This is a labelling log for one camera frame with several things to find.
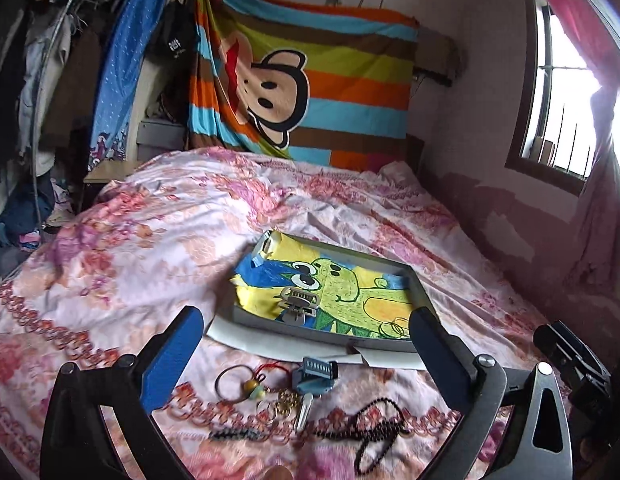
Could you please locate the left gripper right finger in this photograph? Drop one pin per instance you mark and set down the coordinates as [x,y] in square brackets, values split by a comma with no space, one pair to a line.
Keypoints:
[535,443]

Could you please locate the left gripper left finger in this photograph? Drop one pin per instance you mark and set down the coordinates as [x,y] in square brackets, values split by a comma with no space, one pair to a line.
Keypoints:
[76,443]

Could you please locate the colourful cartoon drawing paper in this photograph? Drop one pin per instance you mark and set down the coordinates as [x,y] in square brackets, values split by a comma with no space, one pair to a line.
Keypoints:
[355,300]

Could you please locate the blue kids smartwatch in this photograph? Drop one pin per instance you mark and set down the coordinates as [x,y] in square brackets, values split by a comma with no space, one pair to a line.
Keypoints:
[314,376]

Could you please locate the pink floral bedspread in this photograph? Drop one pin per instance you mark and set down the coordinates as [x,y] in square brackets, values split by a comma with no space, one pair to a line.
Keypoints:
[171,234]

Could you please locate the silver snap hair clip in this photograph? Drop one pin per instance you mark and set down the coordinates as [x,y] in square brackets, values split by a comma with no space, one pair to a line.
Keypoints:
[303,412]

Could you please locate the white paper sheet under box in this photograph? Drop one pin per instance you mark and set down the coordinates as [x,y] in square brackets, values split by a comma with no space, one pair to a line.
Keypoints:
[290,349]

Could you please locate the grey claw hair clip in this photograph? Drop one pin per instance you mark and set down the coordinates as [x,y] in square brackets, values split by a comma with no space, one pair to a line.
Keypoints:
[298,307]

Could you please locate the grey shallow cardboard box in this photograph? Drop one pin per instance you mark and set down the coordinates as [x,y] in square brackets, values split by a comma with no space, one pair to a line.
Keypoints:
[417,294]

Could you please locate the barred window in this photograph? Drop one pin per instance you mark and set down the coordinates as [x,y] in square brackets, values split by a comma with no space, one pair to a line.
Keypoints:
[554,139]

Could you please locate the blue dotted hanging fabric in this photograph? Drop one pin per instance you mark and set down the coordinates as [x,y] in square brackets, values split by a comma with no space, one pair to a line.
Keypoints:
[120,73]

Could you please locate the grey storage box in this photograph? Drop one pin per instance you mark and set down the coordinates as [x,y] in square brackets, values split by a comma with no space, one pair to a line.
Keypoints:
[159,133]

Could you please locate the striped monkey cartoon blanket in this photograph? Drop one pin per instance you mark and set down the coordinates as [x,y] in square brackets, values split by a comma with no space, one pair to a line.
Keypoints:
[328,85]

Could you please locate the pink window curtain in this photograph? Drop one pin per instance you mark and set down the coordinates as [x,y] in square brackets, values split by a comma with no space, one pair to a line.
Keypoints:
[596,223]

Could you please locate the hanging clothes rack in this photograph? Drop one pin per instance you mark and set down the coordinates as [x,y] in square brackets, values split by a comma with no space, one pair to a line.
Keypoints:
[49,54]

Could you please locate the gold chain jewelry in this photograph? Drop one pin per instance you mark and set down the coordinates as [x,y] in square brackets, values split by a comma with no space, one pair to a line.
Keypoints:
[287,403]

